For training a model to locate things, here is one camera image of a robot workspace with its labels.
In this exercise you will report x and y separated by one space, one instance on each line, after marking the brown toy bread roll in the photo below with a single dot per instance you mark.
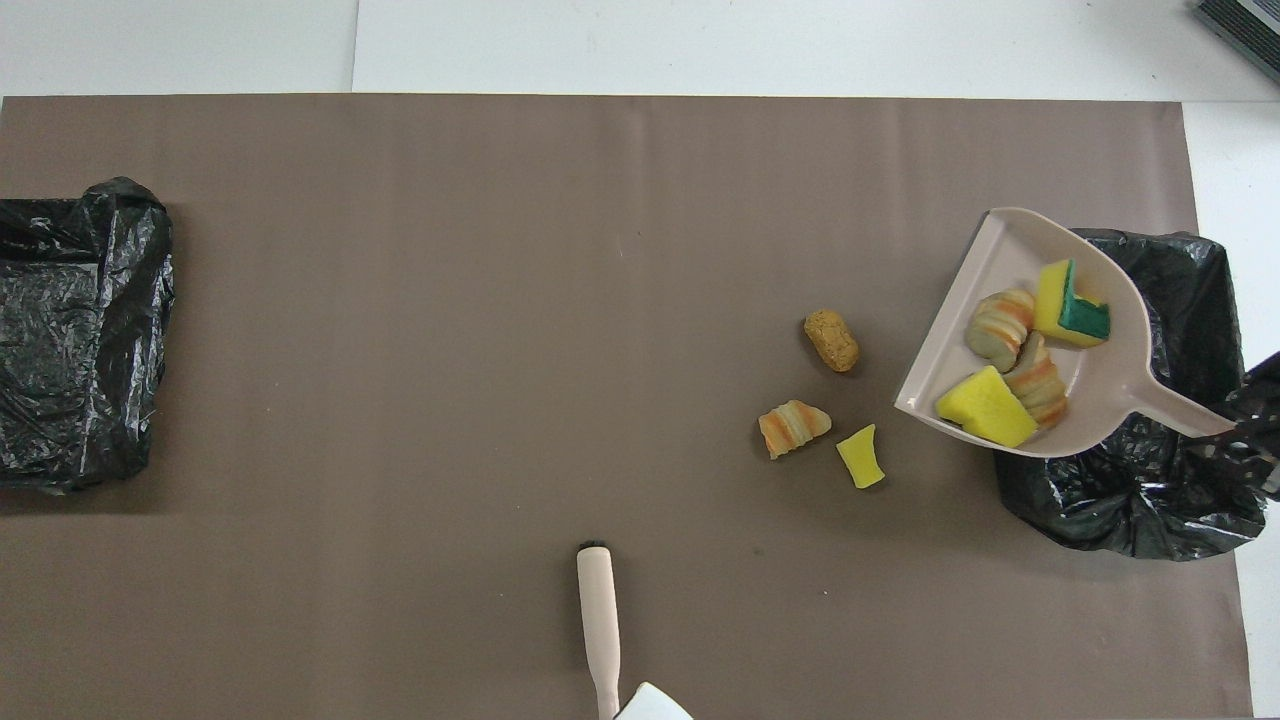
832 341

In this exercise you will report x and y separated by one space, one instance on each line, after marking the yellow sponge green scourer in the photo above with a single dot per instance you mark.
1070 308

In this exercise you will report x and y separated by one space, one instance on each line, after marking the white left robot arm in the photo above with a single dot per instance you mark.
652 705

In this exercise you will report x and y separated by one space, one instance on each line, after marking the dark grey ribbed device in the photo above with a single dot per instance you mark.
1245 30

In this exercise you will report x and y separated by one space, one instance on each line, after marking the orange striped toy croissant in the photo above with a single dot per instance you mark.
998 328
1043 388

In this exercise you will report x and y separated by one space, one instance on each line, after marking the cut toy croissant piece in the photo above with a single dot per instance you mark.
793 428

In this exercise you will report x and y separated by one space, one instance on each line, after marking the pale pink plastic dustpan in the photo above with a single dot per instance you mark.
1105 390

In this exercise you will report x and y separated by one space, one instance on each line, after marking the brown table mat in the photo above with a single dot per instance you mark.
400 300

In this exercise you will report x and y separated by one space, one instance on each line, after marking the plain yellow sponge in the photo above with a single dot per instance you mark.
988 407

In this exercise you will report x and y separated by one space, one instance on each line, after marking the small yellow sponge piece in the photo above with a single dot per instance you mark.
860 458

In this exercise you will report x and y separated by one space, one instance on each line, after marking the bin lined black plastic bag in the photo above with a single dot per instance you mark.
1130 500
70 330

